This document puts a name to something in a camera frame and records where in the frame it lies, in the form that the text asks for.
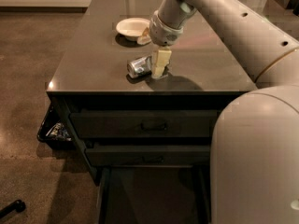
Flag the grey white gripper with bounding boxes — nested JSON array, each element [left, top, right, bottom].
[[137, 11, 183, 79]]

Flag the silver blue redbull can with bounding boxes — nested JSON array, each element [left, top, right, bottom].
[[127, 56, 151, 78]]

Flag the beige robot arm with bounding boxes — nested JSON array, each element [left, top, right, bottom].
[[149, 0, 299, 224]]

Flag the dark top left drawer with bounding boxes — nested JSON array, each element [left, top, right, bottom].
[[69, 110, 217, 138]]

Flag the open dark bottom drawer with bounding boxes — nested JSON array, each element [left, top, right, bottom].
[[94, 165, 213, 224]]

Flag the white paper bowl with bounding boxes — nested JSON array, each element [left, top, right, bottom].
[[116, 18, 150, 41]]

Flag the crumpled wrappers in bin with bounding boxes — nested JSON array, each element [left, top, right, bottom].
[[46, 122, 71, 141]]

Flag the black floor bin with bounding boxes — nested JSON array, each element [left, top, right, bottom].
[[36, 105, 75, 150]]

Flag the black cylindrical floor object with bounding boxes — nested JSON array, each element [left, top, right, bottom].
[[0, 200, 26, 218]]

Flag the dark cabinet frame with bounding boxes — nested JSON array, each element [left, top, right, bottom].
[[48, 91, 243, 184]]

